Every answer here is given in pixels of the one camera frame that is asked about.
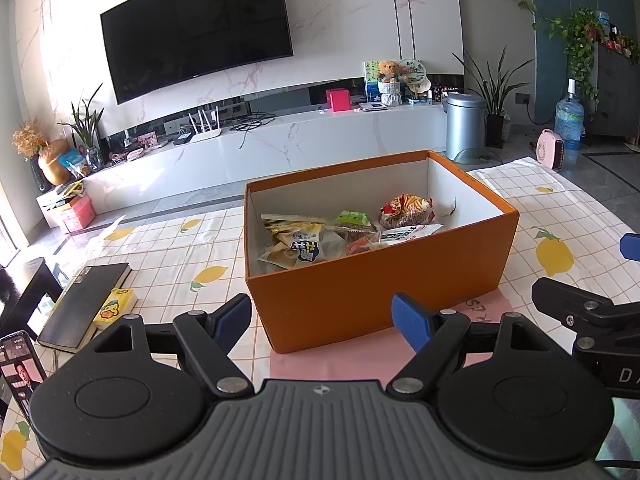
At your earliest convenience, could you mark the green label snack packet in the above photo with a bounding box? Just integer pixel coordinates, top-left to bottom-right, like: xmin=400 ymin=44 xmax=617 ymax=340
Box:
xmin=327 ymin=209 xmax=381 ymax=247

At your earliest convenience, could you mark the potted long leaf plant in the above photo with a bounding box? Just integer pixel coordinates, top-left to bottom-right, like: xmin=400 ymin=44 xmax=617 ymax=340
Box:
xmin=452 ymin=45 xmax=536 ymax=150

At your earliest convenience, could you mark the white marble tv console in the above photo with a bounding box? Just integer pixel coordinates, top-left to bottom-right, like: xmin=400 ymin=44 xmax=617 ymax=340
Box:
xmin=37 ymin=105 xmax=448 ymax=226

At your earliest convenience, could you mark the orange red stick snack bag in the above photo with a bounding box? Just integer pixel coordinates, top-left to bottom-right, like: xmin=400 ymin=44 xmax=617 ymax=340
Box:
xmin=378 ymin=193 xmax=435 ymax=229

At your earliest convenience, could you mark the round printed hand fan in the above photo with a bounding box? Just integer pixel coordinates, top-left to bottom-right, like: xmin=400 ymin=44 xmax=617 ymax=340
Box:
xmin=400 ymin=58 xmax=431 ymax=86

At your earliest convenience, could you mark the green plant in glass vase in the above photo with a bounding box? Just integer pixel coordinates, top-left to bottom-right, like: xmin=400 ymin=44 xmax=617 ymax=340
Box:
xmin=57 ymin=84 xmax=105 ymax=176

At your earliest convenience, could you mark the pink table mat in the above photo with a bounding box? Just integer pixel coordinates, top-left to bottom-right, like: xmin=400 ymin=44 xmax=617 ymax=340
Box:
xmin=269 ymin=290 xmax=513 ymax=386

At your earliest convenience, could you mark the pink cardboard box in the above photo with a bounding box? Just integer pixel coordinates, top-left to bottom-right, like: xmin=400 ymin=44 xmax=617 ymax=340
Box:
xmin=60 ymin=196 xmax=96 ymax=233

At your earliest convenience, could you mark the silver trash can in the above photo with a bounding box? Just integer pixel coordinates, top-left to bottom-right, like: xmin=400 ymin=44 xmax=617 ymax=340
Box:
xmin=445 ymin=92 xmax=487 ymax=162

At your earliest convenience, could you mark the landscape picture card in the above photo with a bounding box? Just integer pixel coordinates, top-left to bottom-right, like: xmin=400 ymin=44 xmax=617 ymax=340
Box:
xmin=363 ymin=60 xmax=382 ymax=103

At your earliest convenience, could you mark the row of small bottles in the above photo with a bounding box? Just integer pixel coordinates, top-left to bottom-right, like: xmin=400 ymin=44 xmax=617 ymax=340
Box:
xmin=595 ymin=10 xmax=640 ymax=63

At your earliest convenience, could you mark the smartphone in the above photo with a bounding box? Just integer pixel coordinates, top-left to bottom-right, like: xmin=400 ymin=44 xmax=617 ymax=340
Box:
xmin=0 ymin=330 xmax=48 ymax=431

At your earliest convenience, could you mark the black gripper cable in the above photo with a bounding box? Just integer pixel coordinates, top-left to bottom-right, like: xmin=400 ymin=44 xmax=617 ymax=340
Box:
xmin=592 ymin=457 xmax=640 ymax=476

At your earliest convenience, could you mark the dried flower bouquet in vase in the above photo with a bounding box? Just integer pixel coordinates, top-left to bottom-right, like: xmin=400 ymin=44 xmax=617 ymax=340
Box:
xmin=12 ymin=120 xmax=48 ymax=192

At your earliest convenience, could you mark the white router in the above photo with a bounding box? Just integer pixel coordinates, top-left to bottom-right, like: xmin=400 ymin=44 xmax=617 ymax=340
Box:
xmin=189 ymin=106 xmax=223 ymax=142

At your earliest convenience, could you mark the black cable bundle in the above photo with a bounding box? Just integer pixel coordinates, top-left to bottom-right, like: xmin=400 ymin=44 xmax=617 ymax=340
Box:
xmin=230 ymin=112 xmax=276 ymax=150

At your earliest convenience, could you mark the blue water jug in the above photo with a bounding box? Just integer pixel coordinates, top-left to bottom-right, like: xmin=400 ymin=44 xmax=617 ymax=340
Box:
xmin=555 ymin=79 xmax=587 ymax=151

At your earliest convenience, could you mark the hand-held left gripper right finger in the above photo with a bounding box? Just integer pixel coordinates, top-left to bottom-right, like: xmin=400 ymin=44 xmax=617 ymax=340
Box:
xmin=386 ymin=293 xmax=558 ymax=395

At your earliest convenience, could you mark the open carton with papers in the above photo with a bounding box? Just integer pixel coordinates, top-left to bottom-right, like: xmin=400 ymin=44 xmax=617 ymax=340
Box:
xmin=36 ymin=182 xmax=86 ymax=228

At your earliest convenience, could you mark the white yellow chips bag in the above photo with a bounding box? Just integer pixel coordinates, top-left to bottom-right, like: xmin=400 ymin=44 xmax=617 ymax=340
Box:
xmin=257 ymin=212 xmax=335 ymax=268

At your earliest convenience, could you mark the round glass side table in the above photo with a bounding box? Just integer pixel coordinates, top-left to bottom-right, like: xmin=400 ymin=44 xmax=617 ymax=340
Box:
xmin=456 ymin=146 xmax=505 ymax=167

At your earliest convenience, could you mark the teddy bear in white basket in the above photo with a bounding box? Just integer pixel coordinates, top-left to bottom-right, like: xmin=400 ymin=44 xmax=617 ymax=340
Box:
xmin=375 ymin=60 xmax=403 ymax=108

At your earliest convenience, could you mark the orange cardboard box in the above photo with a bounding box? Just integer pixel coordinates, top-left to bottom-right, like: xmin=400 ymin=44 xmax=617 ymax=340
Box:
xmin=243 ymin=149 xmax=521 ymax=354

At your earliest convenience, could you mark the blue patterned bag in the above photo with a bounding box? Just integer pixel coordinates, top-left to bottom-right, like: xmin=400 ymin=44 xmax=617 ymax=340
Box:
xmin=59 ymin=152 xmax=90 ymax=178

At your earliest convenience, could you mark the black book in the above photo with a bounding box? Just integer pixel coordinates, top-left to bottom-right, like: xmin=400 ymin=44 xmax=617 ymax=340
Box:
xmin=36 ymin=262 xmax=133 ymax=352

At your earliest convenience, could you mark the yellow duck tissue pack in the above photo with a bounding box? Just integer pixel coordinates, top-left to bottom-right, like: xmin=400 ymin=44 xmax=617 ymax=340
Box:
xmin=94 ymin=287 xmax=138 ymax=331

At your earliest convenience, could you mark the white stick snack packet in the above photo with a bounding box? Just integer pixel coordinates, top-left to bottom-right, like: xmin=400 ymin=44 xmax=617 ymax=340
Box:
xmin=380 ymin=223 xmax=444 ymax=247

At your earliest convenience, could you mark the hanging ivy plant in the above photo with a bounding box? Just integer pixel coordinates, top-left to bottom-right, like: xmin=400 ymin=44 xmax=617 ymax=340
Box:
xmin=467 ymin=0 xmax=601 ymax=101

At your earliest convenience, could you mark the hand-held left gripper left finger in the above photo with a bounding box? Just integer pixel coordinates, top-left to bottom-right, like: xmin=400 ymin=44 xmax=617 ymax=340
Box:
xmin=90 ymin=293 xmax=253 ymax=398

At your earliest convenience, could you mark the person's teal clothing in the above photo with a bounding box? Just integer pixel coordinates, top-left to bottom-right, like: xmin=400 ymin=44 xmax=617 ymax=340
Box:
xmin=607 ymin=397 xmax=640 ymax=461

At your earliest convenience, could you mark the black television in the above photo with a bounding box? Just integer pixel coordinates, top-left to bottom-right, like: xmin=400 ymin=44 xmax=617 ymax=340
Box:
xmin=100 ymin=0 xmax=295 ymax=106

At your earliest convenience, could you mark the dark grey cabinet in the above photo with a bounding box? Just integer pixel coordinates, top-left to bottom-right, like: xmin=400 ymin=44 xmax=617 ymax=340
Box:
xmin=590 ymin=40 xmax=640 ymax=138

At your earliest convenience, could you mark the pink fan heater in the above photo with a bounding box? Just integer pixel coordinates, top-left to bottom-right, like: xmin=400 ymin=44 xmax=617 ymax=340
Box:
xmin=535 ymin=128 xmax=567 ymax=170

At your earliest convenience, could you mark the gold vase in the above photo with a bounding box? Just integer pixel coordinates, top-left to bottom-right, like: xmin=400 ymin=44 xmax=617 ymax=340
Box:
xmin=38 ymin=139 xmax=71 ymax=187

